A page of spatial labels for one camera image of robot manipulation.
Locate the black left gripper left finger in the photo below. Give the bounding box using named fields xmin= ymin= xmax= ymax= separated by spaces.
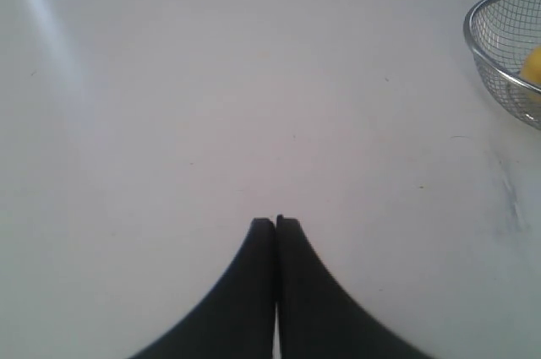
xmin=135 ymin=218 xmax=276 ymax=358

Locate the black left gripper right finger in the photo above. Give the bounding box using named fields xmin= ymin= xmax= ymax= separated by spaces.
xmin=276 ymin=215 xmax=427 ymax=358

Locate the yellow lemon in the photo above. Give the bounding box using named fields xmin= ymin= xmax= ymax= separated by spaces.
xmin=520 ymin=46 xmax=541 ymax=105

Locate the oval wire mesh basket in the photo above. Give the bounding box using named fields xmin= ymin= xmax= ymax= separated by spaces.
xmin=462 ymin=0 xmax=540 ymax=129

